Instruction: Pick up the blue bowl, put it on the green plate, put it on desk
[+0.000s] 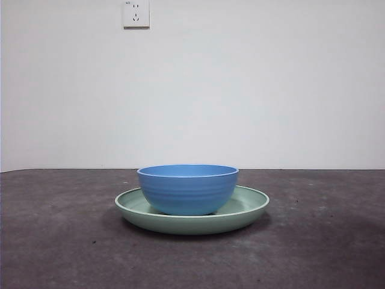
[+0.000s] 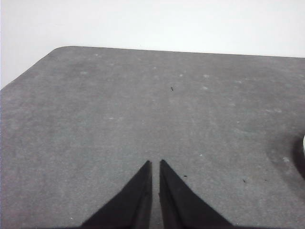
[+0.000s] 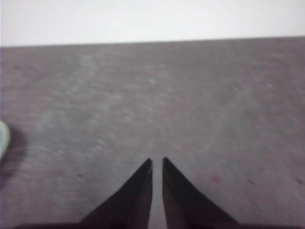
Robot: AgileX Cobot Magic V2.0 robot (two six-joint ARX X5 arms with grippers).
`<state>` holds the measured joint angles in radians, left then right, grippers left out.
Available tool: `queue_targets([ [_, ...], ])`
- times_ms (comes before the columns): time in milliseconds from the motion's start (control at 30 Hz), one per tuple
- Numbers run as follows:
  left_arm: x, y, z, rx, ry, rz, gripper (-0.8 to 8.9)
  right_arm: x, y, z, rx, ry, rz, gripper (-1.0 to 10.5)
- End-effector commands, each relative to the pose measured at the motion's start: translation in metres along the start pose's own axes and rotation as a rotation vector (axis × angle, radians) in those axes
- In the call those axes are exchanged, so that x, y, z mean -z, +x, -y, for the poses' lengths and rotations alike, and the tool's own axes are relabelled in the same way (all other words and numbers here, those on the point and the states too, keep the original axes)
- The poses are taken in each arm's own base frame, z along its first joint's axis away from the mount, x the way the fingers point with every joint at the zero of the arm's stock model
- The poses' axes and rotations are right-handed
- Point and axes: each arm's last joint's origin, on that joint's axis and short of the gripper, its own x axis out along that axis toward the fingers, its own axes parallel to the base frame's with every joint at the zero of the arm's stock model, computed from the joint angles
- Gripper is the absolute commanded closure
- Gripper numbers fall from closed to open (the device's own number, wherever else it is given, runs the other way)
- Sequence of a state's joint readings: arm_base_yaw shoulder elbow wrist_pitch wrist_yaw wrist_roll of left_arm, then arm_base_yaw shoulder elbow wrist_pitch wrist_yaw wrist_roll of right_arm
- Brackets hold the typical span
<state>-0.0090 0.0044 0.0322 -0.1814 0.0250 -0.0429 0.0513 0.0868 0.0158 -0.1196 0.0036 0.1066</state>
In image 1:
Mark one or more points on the white wall socket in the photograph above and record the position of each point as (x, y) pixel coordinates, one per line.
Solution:
(136, 13)

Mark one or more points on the pale green round plate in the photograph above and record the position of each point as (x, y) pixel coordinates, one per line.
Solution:
(192, 224)

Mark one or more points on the blue ribbed bowl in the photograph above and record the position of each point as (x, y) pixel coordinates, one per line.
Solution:
(186, 192)

